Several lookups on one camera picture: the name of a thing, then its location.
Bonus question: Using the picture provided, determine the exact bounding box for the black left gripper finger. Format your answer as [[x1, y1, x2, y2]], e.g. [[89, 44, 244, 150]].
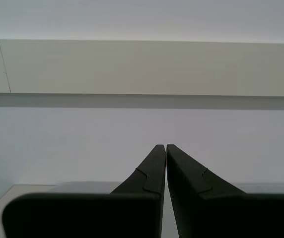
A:
[[166, 144, 284, 238], [1, 144, 167, 238]]

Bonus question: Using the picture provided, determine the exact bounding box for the white table cloth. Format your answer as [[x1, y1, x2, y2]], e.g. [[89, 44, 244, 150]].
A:
[[50, 181, 284, 195]]

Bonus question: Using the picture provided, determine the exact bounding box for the beige wall panel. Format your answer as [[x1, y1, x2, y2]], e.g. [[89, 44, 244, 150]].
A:
[[0, 39, 284, 97]]

